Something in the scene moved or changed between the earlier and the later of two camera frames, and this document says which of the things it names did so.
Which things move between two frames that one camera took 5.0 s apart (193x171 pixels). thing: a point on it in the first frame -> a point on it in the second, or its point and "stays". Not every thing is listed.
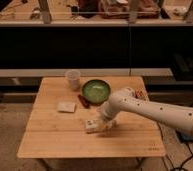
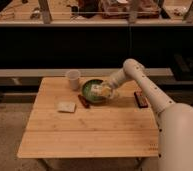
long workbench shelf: (70, 12) stays
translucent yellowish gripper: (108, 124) -> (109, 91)
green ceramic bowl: (96, 91) stays
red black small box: (141, 94) stays
